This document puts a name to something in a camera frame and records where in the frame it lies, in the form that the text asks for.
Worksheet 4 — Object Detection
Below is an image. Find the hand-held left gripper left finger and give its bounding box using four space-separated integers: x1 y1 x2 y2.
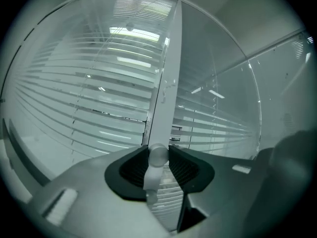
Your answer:
29 145 172 238

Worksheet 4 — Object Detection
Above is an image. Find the small white round object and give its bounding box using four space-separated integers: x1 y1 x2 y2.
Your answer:
148 143 169 168

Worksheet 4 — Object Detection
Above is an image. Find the white window frame post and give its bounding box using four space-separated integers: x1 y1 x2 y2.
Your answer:
142 0 183 191

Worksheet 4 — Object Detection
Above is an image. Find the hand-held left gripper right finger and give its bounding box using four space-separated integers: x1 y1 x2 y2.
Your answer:
168 145 256 233

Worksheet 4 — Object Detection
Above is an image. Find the black desk divider panel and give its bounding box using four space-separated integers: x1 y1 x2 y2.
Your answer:
1 118 52 187

